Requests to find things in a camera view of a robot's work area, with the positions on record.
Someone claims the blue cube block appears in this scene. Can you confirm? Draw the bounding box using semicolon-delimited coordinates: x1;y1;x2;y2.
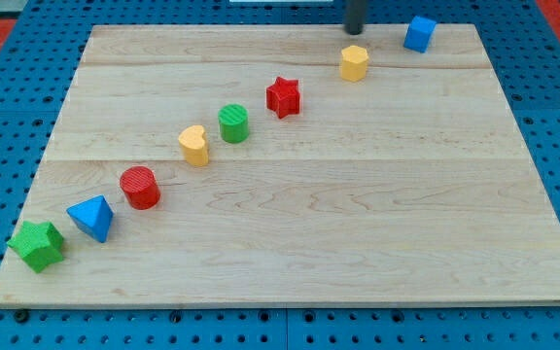
403;16;438;53

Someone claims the green cylinder block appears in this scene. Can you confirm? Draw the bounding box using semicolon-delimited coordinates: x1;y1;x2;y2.
218;104;249;143

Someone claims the red star block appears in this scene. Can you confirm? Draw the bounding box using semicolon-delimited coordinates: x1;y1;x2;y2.
265;76;301;119

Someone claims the light wooden board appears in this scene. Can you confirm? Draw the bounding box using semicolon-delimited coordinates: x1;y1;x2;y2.
0;24;560;309

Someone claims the yellow heart block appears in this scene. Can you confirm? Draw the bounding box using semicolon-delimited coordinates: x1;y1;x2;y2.
178;124;209;166

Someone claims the yellow hexagon block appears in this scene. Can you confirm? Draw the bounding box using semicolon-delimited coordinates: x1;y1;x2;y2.
339;45;369;82

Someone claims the red cylinder block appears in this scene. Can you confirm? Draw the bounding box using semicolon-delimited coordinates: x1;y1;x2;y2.
120;166;160;210

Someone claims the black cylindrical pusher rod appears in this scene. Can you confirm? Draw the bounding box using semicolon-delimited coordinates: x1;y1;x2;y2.
343;0;368;35

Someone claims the blue triangle block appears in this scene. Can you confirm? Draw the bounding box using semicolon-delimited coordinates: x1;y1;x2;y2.
66;195;114;243

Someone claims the green star block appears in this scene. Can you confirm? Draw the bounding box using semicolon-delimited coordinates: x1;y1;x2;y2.
7;221;64;273

